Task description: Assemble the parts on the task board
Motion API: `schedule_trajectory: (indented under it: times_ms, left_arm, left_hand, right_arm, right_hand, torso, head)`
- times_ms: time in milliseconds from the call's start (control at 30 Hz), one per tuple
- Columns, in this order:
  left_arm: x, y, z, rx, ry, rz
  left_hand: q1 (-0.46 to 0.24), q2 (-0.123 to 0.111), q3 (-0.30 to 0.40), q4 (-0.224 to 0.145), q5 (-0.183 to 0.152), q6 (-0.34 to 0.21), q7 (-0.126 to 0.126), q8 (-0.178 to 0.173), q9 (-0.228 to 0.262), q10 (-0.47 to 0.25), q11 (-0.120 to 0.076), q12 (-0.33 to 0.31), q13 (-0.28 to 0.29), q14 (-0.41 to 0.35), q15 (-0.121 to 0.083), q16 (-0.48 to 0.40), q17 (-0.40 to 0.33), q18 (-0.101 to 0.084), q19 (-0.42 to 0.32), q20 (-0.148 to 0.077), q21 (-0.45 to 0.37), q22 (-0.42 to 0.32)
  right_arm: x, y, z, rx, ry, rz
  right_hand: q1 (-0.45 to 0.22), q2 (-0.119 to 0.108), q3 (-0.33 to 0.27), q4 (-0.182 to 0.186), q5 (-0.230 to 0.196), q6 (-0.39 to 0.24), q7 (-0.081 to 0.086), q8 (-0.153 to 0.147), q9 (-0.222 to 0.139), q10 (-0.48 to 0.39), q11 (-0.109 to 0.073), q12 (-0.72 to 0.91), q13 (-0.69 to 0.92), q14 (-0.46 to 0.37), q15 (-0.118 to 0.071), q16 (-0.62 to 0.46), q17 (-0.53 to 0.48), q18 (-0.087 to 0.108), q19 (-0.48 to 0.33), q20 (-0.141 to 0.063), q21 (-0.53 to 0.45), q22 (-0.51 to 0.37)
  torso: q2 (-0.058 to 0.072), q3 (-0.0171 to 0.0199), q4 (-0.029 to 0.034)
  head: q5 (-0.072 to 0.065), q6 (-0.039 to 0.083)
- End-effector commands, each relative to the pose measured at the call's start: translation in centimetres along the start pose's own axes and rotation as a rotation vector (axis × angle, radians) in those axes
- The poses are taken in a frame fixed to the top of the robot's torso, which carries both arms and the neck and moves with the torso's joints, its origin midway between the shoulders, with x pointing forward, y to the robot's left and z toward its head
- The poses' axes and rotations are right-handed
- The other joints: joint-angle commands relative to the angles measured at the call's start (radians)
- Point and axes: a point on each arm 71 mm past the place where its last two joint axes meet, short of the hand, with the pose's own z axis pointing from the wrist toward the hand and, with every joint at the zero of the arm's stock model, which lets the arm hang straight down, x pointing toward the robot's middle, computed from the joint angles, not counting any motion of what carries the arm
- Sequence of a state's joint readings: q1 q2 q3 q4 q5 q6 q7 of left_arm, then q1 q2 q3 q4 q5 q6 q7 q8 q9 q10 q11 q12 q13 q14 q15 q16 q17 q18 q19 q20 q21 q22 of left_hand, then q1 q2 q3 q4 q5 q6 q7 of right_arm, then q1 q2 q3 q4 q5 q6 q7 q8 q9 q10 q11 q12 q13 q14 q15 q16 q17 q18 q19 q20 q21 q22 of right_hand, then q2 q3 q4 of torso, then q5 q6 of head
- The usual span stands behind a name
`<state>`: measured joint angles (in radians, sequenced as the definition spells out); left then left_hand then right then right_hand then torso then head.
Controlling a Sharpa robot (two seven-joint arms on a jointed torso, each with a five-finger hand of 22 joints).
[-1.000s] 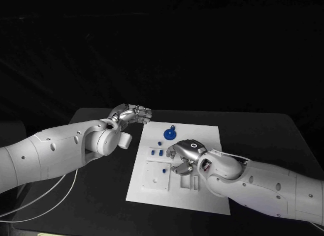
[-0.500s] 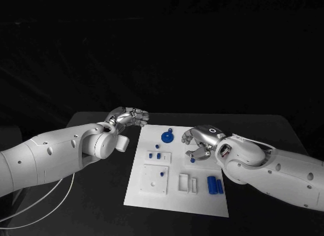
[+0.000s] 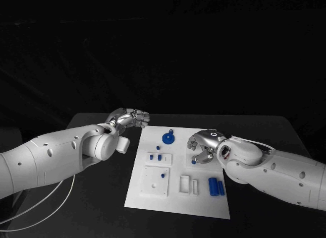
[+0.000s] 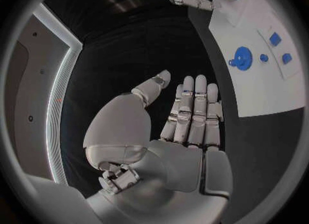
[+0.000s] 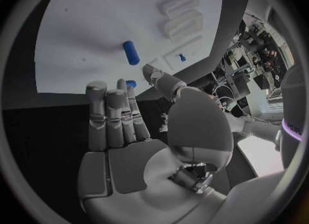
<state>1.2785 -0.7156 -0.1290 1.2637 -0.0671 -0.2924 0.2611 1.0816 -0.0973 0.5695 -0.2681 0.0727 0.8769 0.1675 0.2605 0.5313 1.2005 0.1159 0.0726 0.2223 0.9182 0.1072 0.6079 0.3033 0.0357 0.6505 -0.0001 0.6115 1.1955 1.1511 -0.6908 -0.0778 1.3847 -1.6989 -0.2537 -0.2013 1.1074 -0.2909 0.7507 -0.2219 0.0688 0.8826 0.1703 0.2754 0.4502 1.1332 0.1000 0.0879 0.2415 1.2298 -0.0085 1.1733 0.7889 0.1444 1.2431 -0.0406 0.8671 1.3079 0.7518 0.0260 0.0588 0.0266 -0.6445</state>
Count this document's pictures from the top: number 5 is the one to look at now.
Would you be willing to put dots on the blue short cylinder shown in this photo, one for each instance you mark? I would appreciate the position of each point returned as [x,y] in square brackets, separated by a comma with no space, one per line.
[131,52]

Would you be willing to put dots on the blue peg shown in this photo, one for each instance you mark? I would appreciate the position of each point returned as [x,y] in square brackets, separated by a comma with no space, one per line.
[181,57]

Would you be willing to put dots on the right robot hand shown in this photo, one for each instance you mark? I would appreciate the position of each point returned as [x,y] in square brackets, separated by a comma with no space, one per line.
[130,170]

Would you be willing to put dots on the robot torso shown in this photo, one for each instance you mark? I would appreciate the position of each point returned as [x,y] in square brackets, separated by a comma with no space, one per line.
[293,102]

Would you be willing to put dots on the white task board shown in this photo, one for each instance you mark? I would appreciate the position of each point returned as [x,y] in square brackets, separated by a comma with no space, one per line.
[96,25]

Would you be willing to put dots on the blue gear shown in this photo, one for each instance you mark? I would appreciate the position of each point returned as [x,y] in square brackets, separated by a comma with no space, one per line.
[132,83]

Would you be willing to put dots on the cluttered workshop desk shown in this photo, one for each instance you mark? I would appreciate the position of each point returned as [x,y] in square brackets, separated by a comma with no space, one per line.
[243,69]

